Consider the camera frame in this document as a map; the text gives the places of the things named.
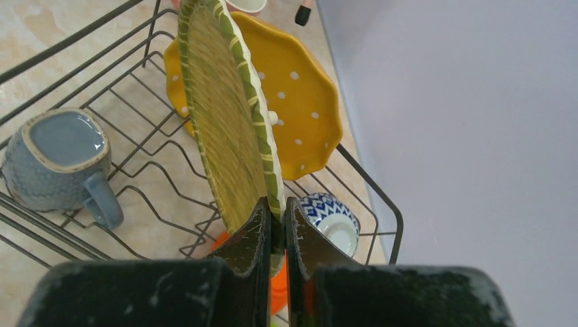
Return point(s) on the blue red patterned bowl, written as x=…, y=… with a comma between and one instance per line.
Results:
x=333, y=219

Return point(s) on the black wire dish rack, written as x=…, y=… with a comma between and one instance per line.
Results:
x=107, y=59

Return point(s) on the round bamboo tray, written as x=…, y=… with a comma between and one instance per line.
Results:
x=229, y=113

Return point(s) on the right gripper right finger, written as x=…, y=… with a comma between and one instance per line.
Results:
x=328, y=288

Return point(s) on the pink mug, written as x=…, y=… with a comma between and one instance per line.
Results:
x=251, y=7

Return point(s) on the pink perforated stand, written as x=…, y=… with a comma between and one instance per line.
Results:
x=303, y=13

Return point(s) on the orange bowl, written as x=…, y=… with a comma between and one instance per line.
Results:
x=279, y=290

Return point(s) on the grey mug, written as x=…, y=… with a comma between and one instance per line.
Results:
x=60, y=161

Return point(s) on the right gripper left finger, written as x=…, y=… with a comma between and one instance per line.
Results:
x=228, y=287

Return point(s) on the yellow polka dot plate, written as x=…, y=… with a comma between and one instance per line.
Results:
x=300, y=92

